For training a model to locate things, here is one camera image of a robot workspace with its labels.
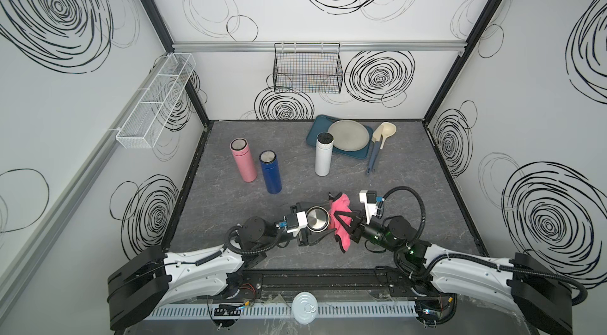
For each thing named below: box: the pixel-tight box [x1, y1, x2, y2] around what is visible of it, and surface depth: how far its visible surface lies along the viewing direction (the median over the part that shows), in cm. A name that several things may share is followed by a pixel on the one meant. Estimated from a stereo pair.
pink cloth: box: [328, 192, 353, 253], surface depth 71 cm
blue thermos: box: [258, 150, 283, 195], surface depth 84 cm
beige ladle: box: [380, 121, 397, 151], surface depth 117 cm
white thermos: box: [314, 131, 335, 177], surface depth 93 cm
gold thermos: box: [305, 205, 331, 234], surface depth 59 cm
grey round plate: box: [328, 119, 370, 152], surface depth 117 cm
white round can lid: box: [291, 291, 319, 325], surface depth 67 cm
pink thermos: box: [229, 137, 257, 183], surface depth 86 cm
